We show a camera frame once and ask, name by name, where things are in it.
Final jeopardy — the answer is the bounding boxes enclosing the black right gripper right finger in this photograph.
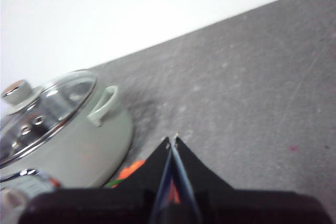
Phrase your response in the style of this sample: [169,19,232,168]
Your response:
[174,135,334,224]

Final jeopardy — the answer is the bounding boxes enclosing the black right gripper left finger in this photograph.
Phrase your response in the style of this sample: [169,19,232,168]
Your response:
[18,136,173,224]

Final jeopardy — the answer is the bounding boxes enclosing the orange toy pumpkin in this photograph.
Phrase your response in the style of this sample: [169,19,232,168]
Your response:
[110,159,146,188]

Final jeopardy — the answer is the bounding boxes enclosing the glass lid with green knob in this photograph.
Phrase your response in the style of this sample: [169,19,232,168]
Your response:
[0,70,98,169]

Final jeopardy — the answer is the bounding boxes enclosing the pale green electric pot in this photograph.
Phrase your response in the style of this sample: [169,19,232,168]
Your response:
[0,70,135,224]

